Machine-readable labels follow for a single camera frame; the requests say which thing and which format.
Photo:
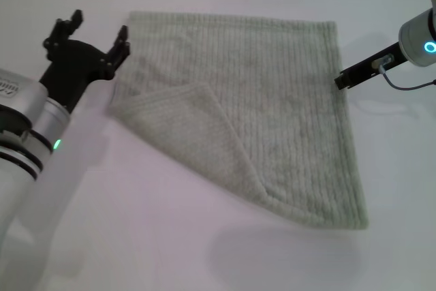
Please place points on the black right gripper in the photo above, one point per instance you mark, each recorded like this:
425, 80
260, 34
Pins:
378, 64

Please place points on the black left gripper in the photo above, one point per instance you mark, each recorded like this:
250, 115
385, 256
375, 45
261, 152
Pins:
73, 66

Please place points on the pale green ribbed towel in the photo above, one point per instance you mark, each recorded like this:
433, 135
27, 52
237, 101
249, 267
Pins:
272, 107

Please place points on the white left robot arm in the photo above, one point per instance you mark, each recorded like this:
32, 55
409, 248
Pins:
24, 107

